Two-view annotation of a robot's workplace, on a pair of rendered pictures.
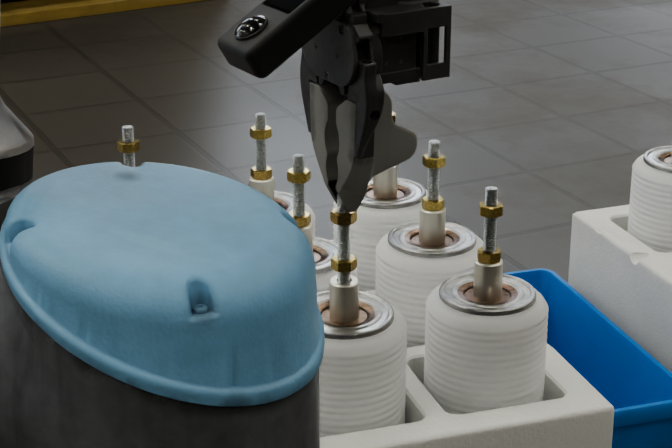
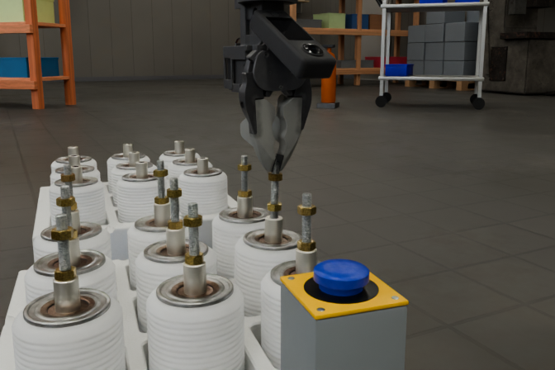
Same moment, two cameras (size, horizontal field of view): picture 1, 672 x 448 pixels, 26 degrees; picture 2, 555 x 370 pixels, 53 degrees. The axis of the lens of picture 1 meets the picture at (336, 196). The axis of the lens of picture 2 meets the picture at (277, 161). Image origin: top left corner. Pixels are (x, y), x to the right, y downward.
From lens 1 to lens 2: 1.23 m
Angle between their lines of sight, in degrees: 87
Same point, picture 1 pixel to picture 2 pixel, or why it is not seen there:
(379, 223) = (106, 241)
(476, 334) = not seen: hidden behind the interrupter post
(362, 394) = not seen: hidden behind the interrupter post
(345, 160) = (292, 135)
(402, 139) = (276, 123)
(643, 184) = (83, 196)
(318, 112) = (265, 116)
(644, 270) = (121, 231)
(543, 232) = not seen: outside the picture
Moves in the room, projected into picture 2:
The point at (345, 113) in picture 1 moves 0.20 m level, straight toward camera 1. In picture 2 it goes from (292, 106) to (458, 106)
